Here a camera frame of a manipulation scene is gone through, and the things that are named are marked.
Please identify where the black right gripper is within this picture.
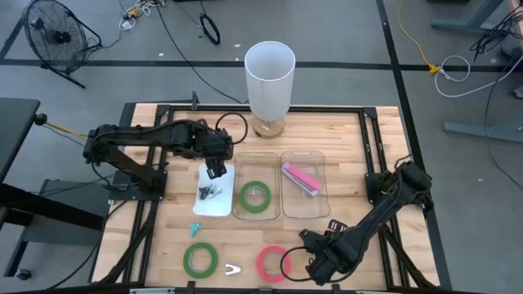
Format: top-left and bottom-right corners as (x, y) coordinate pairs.
(306, 219), (360, 286)

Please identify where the white shade table lamp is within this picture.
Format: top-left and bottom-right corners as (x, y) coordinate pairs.
(244, 40), (296, 140)

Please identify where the long black floor cable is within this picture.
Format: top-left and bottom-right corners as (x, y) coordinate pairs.
(154, 0), (245, 105)

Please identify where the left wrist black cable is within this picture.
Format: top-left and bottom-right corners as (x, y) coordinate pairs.
(215, 112), (249, 146)

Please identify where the white plastic bin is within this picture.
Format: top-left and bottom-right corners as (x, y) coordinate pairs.
(192, 163), (237, 218)

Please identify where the black aluminium table frame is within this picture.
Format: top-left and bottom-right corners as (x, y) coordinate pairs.
(92, 101), (453, 294)

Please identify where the grey box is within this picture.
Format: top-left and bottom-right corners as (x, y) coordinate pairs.
(24, 178), (114, 247)

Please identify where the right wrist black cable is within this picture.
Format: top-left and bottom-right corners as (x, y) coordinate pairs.
(279, 246), (315, 283)

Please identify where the black floor fan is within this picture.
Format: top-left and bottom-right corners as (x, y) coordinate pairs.
(22, 0), (103, 89)

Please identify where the thin black floor cable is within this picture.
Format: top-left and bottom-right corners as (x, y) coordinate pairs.
(483, 60), (523, 191)

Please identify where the coiled black cable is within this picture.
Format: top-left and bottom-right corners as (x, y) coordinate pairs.
(199, 12), (221, 46)

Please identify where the pink toothbrush package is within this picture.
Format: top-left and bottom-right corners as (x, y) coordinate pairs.
(281, 162), (324, 198)

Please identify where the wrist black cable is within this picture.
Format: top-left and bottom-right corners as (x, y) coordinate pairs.
(279, 246), (315, 283)
(215, 112), (249, 146)

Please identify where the grey desk foot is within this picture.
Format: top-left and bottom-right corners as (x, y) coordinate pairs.
(443, 120), (523, 144)
(430, 0), (507, 36)

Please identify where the yellow extension cable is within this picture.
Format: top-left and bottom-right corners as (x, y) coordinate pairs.
(397, 0), (441, 75)

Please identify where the pink tape roll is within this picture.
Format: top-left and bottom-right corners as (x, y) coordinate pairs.
(256, 245), (292, 284)

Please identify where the black cable bundle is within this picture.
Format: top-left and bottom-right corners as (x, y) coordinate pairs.
(468, 2), (523, 63)

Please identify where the green tape roll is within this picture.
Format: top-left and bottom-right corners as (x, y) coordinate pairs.
(182, 242), (219, 280)
(239, 180), (273, 214)

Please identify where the clear plastic bin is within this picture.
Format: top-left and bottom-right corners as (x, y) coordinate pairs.
(232, 151), (282, 221)
(279, 149), (332, 221)

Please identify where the black desk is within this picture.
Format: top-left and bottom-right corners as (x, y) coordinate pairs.
(0, 96), (105, 281)

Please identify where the white floor cable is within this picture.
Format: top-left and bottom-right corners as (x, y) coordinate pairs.
(433, 55), (523, 99)

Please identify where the thin yellow cable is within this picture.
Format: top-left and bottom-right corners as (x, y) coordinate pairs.
(44, 120), (89, 140)

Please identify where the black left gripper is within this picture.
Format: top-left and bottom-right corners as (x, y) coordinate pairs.
(191, 122), (234, 180)

